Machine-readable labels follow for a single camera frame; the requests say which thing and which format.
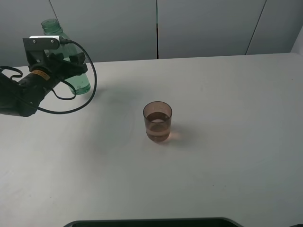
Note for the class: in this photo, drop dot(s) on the pink translucent plastic cup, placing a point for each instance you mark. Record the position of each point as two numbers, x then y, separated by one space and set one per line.
157 118

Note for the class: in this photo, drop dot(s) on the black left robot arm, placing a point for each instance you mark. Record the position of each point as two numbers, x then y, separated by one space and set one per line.
21 95

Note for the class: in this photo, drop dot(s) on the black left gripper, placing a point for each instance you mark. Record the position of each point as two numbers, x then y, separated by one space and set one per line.
50 67

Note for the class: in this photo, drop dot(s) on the green transparent plastic bottle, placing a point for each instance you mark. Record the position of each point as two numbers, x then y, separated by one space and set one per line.
53 27

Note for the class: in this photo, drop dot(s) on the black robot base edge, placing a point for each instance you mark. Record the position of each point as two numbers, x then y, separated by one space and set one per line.
169 222

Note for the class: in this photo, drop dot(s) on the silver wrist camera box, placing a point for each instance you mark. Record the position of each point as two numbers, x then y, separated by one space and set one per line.
53 37

